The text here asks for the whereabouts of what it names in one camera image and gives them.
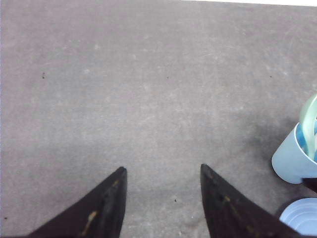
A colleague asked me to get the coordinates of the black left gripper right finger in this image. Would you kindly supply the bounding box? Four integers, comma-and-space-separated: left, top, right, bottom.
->
200, 164, 301, 238

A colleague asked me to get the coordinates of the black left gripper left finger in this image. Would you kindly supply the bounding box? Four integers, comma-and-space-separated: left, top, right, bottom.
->
27, 167, 127, 238

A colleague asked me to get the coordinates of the light blue plastic cup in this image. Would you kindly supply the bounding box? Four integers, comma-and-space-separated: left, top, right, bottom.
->
271, 123, 317, 184

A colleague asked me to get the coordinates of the mint green plastic spoon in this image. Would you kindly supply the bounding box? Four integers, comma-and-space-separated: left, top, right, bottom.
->
299, 94, 317, 160

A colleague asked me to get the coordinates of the white plastic fork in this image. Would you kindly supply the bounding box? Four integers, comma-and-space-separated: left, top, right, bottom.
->
314, 119, 317, 152

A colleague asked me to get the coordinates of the blue plastic plate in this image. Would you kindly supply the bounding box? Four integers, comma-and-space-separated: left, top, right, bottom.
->
279, 198, 317, 236

